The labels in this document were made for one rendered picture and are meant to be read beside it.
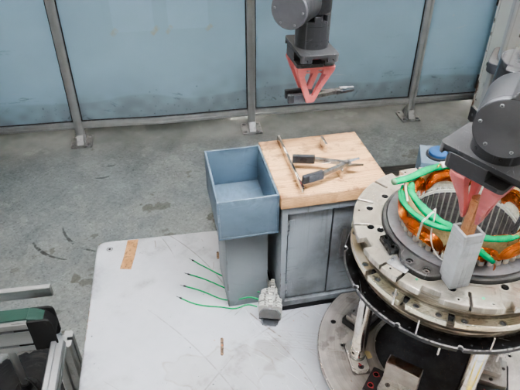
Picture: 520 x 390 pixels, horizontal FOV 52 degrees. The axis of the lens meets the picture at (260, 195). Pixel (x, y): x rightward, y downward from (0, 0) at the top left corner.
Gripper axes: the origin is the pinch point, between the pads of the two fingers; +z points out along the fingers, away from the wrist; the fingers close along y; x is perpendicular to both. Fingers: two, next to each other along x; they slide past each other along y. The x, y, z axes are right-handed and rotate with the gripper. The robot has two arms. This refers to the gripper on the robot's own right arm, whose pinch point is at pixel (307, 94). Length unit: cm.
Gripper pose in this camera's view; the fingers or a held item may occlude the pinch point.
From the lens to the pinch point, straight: 95.7
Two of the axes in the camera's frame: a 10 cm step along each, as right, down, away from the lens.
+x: 9.8, -1.2, 1.9
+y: 2.2, 5.8, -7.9
